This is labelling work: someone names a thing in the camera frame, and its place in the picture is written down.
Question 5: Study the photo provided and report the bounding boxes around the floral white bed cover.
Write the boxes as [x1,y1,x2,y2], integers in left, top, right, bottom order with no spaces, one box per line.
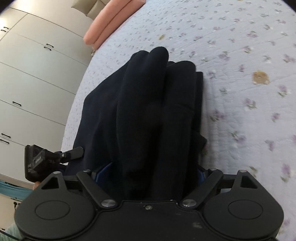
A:
[62,1,295,240]

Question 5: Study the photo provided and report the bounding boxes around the black track jacket white stripes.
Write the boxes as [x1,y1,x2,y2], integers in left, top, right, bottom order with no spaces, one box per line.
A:
[65,47,206,201]

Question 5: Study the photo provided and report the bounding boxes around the white wardrobe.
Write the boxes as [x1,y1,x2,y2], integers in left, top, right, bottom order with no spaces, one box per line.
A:
[1,8,91,182]

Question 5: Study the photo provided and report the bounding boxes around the folded pink blanket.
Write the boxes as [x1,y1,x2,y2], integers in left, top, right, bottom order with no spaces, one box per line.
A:
[83,0,146,50]

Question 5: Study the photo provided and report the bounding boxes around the beige padded headboard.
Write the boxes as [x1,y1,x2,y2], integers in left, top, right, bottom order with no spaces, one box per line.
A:
[71,0,109,20]

